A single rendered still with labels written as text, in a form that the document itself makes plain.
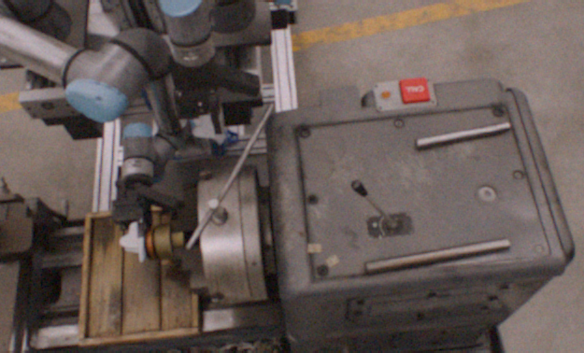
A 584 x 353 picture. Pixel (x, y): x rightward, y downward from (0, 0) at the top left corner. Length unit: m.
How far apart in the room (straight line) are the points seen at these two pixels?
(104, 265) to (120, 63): 0.62
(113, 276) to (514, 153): 1.03
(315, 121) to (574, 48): 2.10
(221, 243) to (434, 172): 0.47
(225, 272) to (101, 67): 0.49
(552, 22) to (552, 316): 1.46
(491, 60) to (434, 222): 1.93
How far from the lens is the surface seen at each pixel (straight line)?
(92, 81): 1.30
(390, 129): 1.36
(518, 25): 3.30
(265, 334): 1.75
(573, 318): 2.67
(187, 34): 1.08
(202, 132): 1.23
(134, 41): 1.33
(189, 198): 1.39
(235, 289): 1.35
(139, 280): 1.67
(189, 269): 1.40
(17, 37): 1.49
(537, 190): 1.36
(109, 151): 2.65
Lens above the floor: 2.42
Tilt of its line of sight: 63 degrees down
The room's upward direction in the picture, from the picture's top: 7 degrees counter-clockwise
